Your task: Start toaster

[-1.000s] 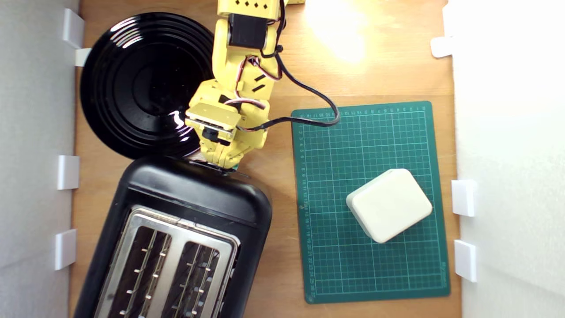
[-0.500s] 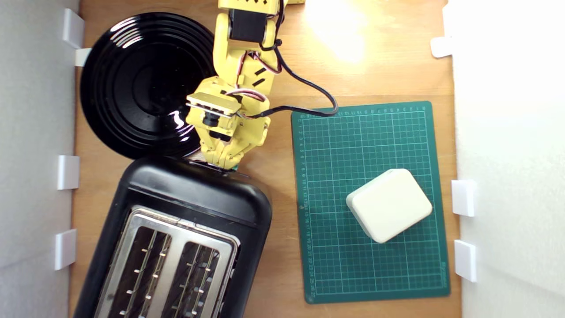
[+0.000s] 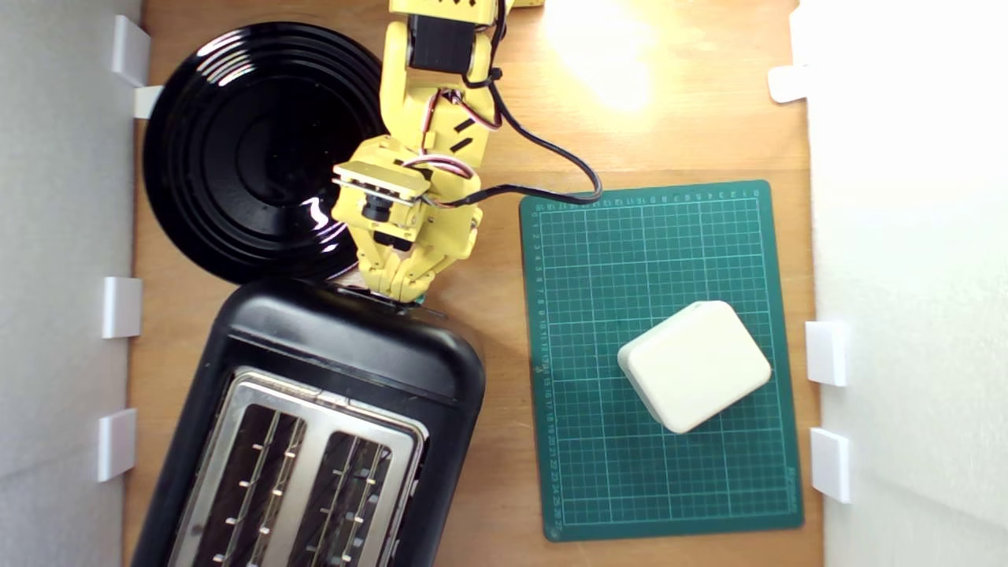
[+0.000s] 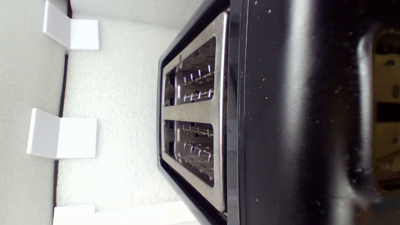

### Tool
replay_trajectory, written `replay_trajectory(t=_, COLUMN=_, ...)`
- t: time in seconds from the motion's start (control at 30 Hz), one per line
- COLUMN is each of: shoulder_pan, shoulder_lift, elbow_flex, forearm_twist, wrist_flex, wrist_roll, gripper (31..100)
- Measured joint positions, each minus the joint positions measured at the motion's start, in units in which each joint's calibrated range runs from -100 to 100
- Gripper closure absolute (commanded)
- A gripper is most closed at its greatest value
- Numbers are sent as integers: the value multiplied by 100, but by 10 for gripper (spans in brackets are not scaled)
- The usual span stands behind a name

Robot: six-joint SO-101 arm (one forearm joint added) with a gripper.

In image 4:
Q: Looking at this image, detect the white wall clip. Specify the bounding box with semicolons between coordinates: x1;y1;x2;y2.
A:
43;0;100;51
27;108;98;160

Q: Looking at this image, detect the black two-slot toaster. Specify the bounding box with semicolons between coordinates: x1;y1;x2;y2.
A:
156;0;400;225

